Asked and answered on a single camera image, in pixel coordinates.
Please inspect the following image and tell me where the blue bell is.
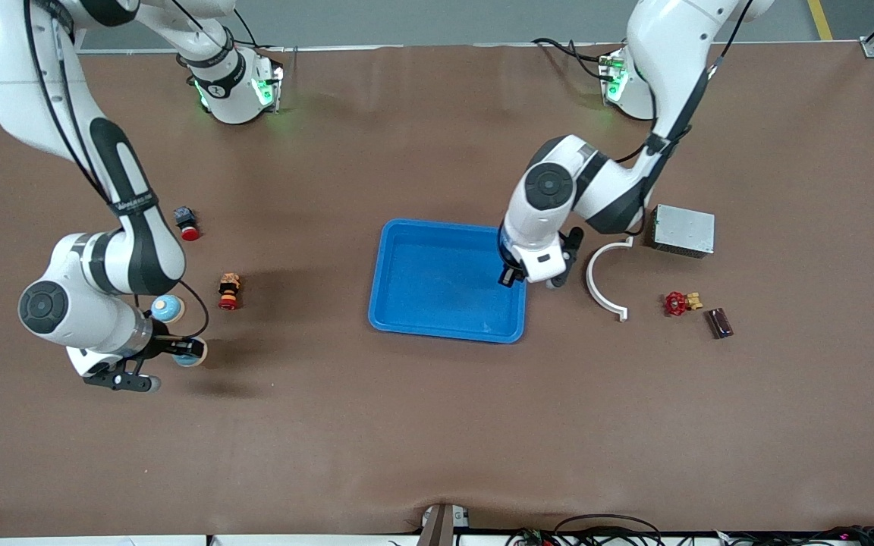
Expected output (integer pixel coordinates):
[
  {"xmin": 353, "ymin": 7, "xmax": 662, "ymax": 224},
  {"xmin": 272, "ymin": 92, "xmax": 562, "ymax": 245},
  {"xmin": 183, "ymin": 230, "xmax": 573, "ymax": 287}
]
[
  {"xmin": 172, "ymin": 338, "xmax": 209, "ymax": 369},
  {"xmin": 150, "ymin": 293, "xmax": 186, "ymax": 325}
]

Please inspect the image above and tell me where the blue plastic tray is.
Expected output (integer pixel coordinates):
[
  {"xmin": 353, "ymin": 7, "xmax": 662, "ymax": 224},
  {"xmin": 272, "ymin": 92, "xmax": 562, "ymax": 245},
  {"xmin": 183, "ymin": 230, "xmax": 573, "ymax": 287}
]
[{"xmin": 367, "ymin": 218, "xmax": 530, "ymax": 345}]

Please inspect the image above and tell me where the white curved pipe clamp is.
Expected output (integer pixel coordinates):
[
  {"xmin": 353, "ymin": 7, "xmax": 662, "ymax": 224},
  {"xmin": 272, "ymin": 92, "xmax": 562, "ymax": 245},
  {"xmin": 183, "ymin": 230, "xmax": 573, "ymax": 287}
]
[{"xmin": 585, "ymin": 236, "xmax": 635, "ymax": 323}]

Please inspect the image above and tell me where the red yellow push button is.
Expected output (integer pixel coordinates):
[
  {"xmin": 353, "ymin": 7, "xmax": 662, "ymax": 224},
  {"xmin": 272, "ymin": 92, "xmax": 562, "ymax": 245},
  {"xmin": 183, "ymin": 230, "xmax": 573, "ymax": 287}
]
[{"xmin": 217, "ymin": 273, "xmax": 243, "ymax": 312}]

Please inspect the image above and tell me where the black red emergency stop button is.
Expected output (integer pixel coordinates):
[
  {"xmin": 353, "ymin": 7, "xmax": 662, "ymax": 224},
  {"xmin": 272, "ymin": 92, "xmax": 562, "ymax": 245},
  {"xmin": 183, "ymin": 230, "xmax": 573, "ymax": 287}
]
[{"xmin": 173, "ymin": 206, "xmax": 202, "ymax": 243}]

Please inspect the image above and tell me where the silver metal power supply box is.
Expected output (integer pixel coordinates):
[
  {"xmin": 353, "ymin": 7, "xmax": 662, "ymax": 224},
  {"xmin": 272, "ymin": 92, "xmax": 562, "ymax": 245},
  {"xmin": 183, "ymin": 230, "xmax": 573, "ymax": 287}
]
[{"xmin": 646, "ymin": 203, "xmax": 716, "ymax": 259}]

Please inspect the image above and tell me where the red handle brass valve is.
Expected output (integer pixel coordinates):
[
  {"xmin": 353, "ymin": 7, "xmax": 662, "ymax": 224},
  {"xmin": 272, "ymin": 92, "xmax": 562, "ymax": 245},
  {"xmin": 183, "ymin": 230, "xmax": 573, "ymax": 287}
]
[{"xmin": 663, "ymin": 290, "xmax": 704, "ymax": 318}]

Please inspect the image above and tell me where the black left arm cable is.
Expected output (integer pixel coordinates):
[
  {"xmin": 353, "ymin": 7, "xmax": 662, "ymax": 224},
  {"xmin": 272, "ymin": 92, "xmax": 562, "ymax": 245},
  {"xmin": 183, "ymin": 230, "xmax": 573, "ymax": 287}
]
[{"xmin": 615, "ymin": 0, "xmax": 753, "ymax": 165}]

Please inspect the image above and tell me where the black base cable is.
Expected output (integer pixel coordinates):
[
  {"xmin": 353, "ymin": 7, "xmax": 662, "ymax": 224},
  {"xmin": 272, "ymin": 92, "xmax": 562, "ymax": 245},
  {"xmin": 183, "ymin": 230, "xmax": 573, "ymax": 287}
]
[{"xmin": 532, "ymin": 36, "xmax": 616, "ymax": 81}]

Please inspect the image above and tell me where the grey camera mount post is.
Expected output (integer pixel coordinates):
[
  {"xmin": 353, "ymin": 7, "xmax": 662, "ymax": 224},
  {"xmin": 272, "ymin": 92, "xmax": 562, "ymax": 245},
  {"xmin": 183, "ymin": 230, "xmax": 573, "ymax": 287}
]
[{"xmin": 418, "ymin": 503, "xmax": 472, "ymax": 546}]

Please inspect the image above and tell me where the black cable bundle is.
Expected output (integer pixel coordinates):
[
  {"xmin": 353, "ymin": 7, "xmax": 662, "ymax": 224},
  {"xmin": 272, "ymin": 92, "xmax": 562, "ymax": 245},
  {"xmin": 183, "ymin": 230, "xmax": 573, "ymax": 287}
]
[{"xmin": 505, "ymin": 513, "xmax": 874, "ymax": 546}]

